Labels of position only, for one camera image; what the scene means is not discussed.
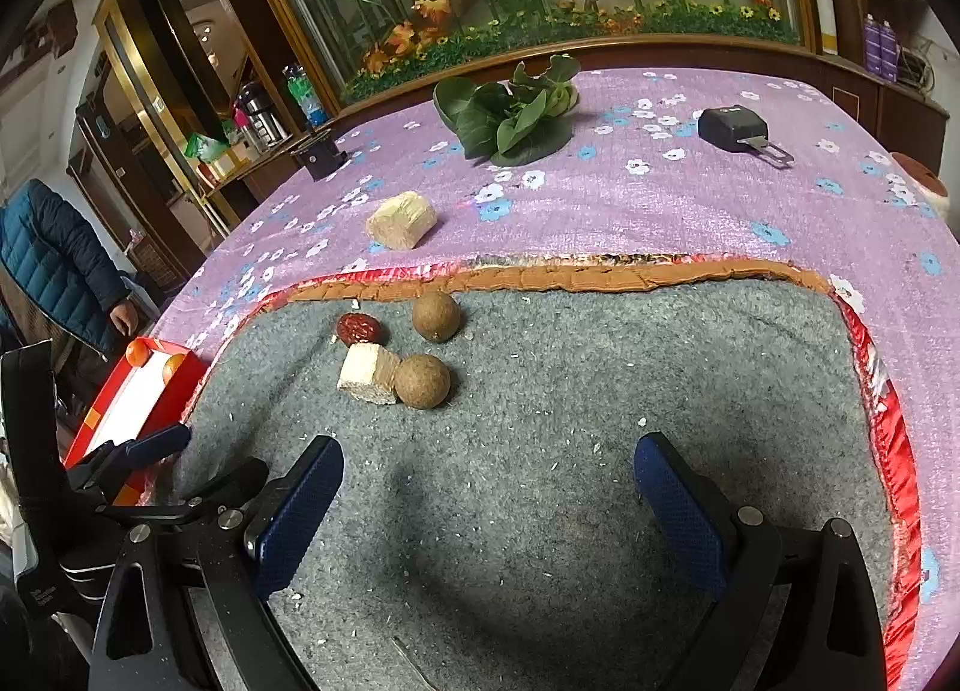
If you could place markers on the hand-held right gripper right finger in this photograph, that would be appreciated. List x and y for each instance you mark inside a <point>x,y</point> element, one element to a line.
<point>675,503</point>

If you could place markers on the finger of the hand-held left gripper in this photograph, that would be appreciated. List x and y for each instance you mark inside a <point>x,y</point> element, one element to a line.
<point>161,440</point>
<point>225,477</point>

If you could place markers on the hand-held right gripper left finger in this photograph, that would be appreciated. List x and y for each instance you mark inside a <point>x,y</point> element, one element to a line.
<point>300,503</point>

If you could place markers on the red and white tray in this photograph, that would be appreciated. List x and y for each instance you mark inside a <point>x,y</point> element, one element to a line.
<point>127,406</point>

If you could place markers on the small orange fruit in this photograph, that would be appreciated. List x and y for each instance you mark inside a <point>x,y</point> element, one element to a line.
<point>174,366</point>
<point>139,352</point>

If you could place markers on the pale sugarcane piece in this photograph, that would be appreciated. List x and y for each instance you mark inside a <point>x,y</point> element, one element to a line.
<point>367,374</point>
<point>401,218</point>

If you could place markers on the grey felt mat red trim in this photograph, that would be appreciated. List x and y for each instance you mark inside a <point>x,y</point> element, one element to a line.
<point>562,391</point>

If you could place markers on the brown longan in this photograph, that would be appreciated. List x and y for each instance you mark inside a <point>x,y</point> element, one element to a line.
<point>422,380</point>
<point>436,316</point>

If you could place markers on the dark red date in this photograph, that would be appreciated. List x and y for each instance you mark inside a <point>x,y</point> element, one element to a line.
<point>360,329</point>

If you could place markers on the purple floral tablecloth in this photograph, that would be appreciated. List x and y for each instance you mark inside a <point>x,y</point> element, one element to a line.
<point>637,211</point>

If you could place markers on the green and white package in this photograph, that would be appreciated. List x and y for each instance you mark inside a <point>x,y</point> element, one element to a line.
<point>206,147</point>

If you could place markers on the small black box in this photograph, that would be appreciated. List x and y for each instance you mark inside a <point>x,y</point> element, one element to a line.
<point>319,159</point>

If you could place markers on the steel thermos flask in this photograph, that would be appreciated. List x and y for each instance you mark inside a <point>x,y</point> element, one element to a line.
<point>261,115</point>

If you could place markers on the dark wooden display cabinet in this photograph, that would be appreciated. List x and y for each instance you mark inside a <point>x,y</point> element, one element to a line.
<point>150,99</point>

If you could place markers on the green plastic bottle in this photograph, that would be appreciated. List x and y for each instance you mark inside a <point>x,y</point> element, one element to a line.
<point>304,97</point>

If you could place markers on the black seat belt buckle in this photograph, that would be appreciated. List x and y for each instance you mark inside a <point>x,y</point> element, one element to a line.
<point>731,127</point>

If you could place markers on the white stool red top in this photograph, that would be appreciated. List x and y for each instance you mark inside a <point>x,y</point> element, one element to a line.
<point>919,185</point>

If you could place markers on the green bok choy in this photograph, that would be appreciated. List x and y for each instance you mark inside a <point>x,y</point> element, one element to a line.
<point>510,114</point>

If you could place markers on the purple bottle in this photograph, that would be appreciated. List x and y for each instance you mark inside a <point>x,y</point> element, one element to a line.
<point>889,52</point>
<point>871,46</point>

